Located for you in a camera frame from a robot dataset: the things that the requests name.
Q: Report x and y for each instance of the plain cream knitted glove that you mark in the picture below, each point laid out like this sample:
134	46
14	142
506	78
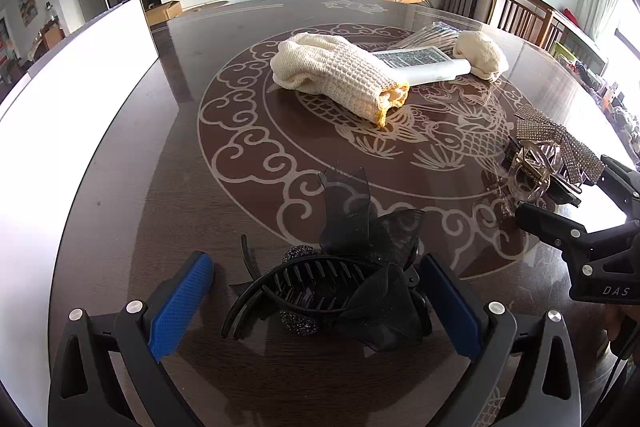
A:
480	52

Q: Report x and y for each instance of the clear gold hair claw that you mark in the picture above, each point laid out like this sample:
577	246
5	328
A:
530	162

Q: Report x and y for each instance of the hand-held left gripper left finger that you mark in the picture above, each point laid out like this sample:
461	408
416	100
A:
180	307

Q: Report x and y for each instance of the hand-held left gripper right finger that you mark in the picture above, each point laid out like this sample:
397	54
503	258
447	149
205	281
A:
450	307

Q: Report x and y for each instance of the framed wall painting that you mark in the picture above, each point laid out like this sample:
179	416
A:
25	4

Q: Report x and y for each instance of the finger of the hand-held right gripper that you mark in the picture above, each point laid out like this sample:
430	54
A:
622	182
550	224

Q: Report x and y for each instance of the slatted wooden chair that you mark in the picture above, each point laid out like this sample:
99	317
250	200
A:
525	14

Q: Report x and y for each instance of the rhinestone bow hair clip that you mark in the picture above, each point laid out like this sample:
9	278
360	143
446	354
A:
550	134

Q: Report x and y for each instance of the cream knitted glove yellow cuff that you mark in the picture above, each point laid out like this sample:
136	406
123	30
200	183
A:
330	72

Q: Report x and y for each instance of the person's right hand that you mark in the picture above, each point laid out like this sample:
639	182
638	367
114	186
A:
614	322

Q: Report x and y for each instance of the brown cardboard shipping box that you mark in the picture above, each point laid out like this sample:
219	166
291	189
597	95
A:
167	11

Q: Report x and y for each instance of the black bow hair claw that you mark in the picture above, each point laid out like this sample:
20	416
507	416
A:
310	277

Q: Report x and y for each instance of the clear plastic packet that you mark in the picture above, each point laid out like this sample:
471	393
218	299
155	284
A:
430	34

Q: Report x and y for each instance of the cluttered wooden sideboard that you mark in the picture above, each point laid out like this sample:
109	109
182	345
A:
600	77

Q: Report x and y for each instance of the white cardboard box container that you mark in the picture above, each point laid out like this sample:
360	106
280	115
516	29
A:
100	52

